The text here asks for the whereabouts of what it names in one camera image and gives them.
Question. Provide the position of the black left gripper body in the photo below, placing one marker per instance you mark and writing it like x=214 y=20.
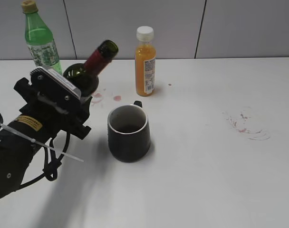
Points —
x=40 y=119

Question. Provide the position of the dark red wine bottle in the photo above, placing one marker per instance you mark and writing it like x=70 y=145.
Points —
x=85 y=75

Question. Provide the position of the black mug white interior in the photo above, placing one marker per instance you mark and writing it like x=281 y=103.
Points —
x=128 y=132

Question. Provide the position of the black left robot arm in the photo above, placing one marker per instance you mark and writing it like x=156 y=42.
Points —
x=17 y=151

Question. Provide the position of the green plastic soda bottle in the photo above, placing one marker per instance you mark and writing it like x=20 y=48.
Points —
x=39 y=38

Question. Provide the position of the orange juice bottle white cap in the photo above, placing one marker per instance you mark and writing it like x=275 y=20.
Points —
x=145 y=55

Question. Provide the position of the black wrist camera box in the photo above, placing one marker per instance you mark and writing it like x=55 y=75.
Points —
x=56 y=88

